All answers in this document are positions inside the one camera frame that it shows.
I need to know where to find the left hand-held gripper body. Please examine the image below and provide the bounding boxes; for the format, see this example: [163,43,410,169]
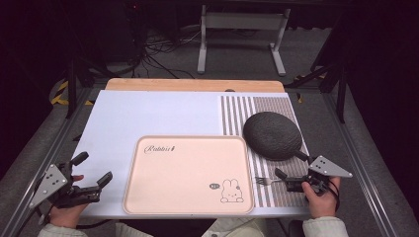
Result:
[29,161,101,209]

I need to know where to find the bundle of black floor cables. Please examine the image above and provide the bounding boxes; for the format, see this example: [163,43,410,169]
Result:
[132,28,202,79]

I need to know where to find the striped white placemat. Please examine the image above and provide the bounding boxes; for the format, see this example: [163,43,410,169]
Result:
[70,90,311,220]

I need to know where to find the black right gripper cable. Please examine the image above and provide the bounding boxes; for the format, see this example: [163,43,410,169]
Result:
[328,179,342,213]

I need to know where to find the silver fork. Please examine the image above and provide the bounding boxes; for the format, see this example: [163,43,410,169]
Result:
[255,176,283,186]

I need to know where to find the black tripod stand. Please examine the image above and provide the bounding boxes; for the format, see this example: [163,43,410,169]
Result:
[284,19,348,124]
[64,58,110,120]

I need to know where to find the yellow and black tape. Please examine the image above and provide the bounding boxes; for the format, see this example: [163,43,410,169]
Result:
[48,80,95,107]

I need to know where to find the person's left hand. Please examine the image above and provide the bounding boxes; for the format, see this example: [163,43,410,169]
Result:
[48,175,89,229]

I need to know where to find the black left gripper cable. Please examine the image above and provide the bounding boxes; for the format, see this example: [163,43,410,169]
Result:
[74,218,114,230]

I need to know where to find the dark grey oval plate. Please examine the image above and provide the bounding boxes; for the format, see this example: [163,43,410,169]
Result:
[242,111,304,162]

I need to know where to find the white metal stand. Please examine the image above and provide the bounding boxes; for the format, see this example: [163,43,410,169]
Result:
[196,4,292,77]

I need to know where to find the person's right hand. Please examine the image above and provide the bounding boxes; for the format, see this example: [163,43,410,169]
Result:
[300,177,341,220]

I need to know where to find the grey metal frame rail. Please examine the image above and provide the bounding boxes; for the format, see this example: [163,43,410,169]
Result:
[0,87,97,237]
[322,93,402,237]

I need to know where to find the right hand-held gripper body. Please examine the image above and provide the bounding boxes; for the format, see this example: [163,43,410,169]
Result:
[285,155,354,194]

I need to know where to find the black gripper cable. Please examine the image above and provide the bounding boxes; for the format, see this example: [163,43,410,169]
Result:
[74,218,114,230]
[328,179,342,213]

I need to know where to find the pink tray with rabbit print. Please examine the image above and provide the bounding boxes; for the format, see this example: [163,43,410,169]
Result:
[123,134,255,215]

